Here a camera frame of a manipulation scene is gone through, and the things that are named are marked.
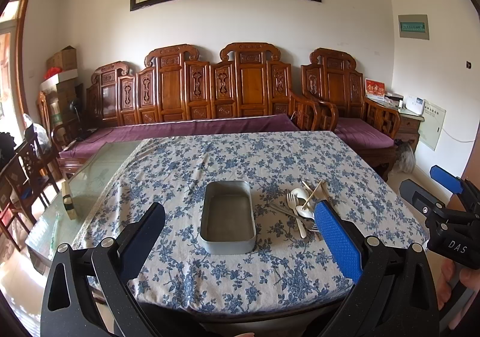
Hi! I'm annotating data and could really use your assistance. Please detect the red gift box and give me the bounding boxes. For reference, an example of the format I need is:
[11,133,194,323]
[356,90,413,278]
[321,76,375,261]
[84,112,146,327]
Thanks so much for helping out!
[365,78,386,99]

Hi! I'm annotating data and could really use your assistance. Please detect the purple armchair cushion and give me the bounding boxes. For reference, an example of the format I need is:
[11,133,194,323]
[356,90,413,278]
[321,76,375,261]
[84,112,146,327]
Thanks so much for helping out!
[334,117,394,150]

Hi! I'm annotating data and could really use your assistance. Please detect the white device on side table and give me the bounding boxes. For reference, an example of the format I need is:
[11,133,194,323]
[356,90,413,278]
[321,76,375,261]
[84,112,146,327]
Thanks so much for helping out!
[403,96,425,116]

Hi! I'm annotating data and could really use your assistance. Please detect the person's right hand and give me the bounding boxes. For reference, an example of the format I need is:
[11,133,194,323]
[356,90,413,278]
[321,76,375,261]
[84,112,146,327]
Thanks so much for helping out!
[435,258,480,311]

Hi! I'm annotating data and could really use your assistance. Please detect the stacked cardboard boxes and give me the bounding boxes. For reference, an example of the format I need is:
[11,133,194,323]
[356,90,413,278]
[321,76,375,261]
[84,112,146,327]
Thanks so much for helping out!
[37,46,78,130]

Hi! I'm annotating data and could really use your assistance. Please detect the grey metal tray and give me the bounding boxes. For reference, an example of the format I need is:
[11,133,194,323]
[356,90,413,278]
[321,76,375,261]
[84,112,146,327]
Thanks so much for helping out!
[200,181,257,256]

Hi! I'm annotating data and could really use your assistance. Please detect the carved wooden sofa bench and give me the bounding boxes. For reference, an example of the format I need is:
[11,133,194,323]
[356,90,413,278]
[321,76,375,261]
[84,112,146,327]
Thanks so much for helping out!
[52,41,322,176]

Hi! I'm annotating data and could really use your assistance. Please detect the wooden chopstick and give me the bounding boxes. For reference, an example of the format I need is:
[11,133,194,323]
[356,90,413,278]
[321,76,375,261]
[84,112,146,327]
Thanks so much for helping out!
[302,180,324,209]

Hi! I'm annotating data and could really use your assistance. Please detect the metal knife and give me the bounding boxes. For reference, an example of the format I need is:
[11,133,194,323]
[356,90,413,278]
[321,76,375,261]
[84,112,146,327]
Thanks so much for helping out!
[268,205,299,218]

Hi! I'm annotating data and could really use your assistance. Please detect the purple bench cushion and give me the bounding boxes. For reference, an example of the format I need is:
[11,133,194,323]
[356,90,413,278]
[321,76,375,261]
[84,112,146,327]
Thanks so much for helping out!
[59,114,299,160]

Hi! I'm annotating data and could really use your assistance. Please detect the white plastic spoon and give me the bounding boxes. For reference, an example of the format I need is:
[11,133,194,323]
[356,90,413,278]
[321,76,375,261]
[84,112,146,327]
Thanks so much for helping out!
[296,205,314,220]

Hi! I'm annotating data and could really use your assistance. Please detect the wooden side table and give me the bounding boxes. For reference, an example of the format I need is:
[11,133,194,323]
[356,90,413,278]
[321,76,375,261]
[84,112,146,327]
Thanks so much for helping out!
[394,111,425,151]

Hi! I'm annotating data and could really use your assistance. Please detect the grey electrical box cover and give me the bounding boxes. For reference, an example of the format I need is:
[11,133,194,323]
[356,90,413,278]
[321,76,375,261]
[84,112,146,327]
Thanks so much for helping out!
[398,14,430,40]

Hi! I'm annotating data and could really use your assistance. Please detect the white plastic fork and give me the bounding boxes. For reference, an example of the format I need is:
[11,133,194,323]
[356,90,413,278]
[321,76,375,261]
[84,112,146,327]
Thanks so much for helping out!
[286,193,308,238]

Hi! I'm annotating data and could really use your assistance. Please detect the blue floral tablecloth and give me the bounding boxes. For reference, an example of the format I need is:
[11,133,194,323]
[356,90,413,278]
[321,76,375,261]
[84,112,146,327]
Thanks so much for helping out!
[73,131,425,318]

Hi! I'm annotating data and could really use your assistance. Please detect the white ladle spoon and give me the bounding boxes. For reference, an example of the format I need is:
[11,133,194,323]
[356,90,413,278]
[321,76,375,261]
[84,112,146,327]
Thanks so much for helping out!
[290,187,313,212]

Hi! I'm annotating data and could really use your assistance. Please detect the light chopstick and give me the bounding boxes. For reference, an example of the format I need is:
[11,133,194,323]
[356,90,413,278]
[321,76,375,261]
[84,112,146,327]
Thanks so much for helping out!
[302,180,329,207]

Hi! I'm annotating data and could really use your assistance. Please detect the white wall panel board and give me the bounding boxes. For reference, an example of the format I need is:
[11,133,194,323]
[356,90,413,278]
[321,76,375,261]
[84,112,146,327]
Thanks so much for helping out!
[419,100,446,151]

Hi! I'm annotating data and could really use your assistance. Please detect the carved wooden armchair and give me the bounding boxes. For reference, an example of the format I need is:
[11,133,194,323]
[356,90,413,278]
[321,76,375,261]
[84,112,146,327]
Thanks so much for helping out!
[301,47,401,180]

